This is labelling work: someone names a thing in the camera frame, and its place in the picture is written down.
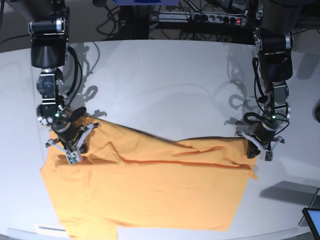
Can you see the yellow T-shirt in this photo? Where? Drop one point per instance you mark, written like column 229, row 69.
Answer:
column 134, row 180

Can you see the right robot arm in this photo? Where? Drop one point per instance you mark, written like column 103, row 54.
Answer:
column 48, row 26

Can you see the tablet screen on stand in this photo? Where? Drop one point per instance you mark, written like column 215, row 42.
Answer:
column 311, row 216

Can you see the white label strip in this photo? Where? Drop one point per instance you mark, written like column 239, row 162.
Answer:
column 50, row 230

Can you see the dark round object at edge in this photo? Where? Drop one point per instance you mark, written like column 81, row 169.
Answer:
column 316, row 111

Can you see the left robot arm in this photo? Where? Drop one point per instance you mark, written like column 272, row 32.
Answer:
column 272, row 68

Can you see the white power strip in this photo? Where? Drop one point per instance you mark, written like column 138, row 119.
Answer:
column 184, row 17

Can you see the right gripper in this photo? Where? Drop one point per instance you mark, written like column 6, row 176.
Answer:
column 71, row 140

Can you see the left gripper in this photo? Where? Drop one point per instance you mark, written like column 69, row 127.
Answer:
column 262, row 139

